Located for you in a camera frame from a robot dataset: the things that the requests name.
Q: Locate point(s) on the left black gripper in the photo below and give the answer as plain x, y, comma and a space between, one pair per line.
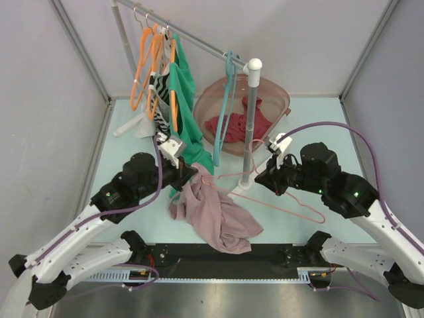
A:
184, 173

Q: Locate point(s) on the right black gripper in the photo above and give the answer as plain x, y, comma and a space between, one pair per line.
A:
271, 177

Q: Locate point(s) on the mauve pink tank top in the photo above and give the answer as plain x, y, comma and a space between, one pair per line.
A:
215, 217

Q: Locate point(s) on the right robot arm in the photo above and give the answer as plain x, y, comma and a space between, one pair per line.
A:
399, 267

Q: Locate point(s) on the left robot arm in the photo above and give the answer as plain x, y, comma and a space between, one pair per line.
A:
45, 276

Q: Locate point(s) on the green tank top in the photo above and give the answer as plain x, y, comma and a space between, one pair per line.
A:
188, 129

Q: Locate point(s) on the black white striped top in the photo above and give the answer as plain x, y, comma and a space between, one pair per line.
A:
162, 114

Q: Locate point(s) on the teal hanger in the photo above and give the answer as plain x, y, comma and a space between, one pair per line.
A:
226, 108

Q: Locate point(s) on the orange hanger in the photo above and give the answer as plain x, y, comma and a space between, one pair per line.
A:
138, 89
173, 59
156, 66

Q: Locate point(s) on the red garment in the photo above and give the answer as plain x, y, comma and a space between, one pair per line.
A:
236, 129

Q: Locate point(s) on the white garment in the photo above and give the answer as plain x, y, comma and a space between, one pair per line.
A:
146, 127

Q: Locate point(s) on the brown plastic basket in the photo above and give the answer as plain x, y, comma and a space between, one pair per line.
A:
275, 104

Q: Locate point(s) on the grey clothes rack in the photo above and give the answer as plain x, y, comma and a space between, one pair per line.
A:
251, 69

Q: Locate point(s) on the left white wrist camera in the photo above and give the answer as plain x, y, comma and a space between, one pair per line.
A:
171, 148

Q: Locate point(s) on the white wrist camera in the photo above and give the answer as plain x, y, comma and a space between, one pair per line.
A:
171, 148
279, 146

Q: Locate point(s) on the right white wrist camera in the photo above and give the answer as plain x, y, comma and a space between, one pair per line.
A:
279, 146

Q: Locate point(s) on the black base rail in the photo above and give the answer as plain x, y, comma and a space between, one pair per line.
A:
202, 262

